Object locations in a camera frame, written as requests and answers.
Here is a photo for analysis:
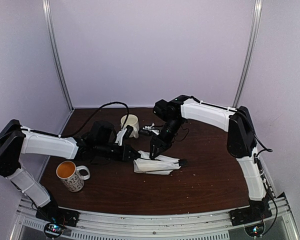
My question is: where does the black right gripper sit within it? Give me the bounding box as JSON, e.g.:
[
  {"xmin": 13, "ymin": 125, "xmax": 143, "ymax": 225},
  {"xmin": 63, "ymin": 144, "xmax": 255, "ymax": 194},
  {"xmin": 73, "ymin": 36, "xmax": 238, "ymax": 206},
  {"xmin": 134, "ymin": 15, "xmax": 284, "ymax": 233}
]
[{"xmin": 150, "ymin": 117, "xmax": 185, "ymax": 160}]

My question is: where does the white paper bag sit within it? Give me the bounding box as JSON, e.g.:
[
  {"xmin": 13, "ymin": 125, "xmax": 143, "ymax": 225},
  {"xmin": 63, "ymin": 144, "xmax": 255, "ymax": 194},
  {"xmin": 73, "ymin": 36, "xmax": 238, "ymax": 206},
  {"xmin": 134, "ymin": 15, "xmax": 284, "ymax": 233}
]
[{"xmin": 133, "ymin": 150, "xmax": 181, "ymax": 176}]

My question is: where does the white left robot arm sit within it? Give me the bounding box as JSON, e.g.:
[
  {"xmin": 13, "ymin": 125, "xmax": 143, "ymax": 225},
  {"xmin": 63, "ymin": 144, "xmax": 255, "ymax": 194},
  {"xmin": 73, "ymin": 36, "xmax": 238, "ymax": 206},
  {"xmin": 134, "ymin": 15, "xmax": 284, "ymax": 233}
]
[{"xmin": 0, "ymin": 119, "xmax": 141, "ymax": 222}]

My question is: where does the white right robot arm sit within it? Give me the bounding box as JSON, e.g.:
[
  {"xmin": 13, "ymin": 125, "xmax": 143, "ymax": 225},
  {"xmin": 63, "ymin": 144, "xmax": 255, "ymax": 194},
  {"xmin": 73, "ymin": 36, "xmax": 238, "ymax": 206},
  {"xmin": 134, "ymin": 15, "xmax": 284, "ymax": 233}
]
[{"xmin": 149, "ymin": 95, "xmax": 270, "ymax": 221}]

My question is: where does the cream ceramic mug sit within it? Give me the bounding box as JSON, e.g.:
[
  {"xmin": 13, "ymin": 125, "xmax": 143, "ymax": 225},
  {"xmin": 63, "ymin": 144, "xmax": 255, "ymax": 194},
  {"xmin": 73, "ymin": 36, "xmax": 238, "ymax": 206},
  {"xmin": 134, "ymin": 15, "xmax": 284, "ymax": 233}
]
[{"xmin": 120, "ymin": 114, "xmax": 140, "ymax": 139}]

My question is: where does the patterned mug orange inside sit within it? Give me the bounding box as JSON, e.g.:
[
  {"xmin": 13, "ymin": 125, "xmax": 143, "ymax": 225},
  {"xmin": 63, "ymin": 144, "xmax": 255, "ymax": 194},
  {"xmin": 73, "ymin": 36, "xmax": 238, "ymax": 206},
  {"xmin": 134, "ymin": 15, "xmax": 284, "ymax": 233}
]
[{"xmin": 56, "ymin": 160, "xmax": 91, "ymax": 193}]

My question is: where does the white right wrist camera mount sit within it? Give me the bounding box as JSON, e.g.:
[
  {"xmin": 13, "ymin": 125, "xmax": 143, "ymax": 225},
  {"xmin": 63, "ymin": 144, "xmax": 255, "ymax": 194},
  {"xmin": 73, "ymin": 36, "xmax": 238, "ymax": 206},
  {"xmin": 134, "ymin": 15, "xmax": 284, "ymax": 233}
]
[{"xmin": 138, "ymin": 122, "xmax": 162, "ymax": 137}]

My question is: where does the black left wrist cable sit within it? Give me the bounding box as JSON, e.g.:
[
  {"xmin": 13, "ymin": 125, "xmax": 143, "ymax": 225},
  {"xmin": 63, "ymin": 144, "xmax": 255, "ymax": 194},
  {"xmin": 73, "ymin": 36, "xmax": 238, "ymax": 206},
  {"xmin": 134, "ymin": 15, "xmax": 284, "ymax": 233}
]
[{"xmin": 69, "ymin": 101, "xmax": 130, "ymax": 138}]

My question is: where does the aluminium front rail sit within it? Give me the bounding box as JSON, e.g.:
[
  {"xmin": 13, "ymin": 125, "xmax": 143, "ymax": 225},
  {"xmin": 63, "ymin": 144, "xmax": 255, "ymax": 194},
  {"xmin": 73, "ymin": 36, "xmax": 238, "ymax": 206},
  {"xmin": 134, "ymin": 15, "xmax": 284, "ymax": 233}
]
[{"xmin": 7, "ymin": 197, "xmax": 300, "ymax": 240}]

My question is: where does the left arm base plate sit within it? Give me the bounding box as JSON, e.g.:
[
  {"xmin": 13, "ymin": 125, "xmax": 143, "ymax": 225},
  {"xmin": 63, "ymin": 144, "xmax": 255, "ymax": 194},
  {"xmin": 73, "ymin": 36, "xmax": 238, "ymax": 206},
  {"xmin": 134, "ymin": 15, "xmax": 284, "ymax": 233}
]
[{"xmin": 35, "ymin": 207, "xmax": 80, "ymax": 227}]

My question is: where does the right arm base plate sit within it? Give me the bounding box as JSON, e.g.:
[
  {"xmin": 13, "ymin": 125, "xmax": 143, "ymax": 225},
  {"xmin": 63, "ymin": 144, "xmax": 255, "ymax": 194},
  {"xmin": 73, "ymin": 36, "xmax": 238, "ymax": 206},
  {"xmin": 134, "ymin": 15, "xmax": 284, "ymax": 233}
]
[{"xmin": 229, "ymin": 206, "xmax": 273, "ymax": 226}]

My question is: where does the left aluminium corner post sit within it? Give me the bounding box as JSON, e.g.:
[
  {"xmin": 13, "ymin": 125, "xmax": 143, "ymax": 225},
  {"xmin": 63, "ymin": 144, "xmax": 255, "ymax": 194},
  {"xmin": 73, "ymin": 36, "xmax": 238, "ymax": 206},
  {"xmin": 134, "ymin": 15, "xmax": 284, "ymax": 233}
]
[{"xmin": 41, "ymin": 0, "xmax": 75, "ymax": 112}]

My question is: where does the aluminium corner post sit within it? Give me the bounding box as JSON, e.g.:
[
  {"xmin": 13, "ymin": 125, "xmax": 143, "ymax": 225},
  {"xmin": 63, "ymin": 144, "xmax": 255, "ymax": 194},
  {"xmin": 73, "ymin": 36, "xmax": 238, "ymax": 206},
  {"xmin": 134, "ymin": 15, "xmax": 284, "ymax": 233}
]
[
  {"xmin": 41, "ymin": 0, "xmax": 75, "ymax": 112},
  {"xmin": 232, "ymin": 0, "xmax": 263, "ymax": 108}
]

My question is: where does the right aluminium corner post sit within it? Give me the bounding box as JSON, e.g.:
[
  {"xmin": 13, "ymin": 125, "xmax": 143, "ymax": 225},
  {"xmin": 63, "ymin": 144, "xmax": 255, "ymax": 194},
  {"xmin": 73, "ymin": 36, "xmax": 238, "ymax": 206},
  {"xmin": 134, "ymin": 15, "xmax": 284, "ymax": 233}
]
[{"xmin": 232, "ymin": 0, "xmax": 263, "ymax": 108}]

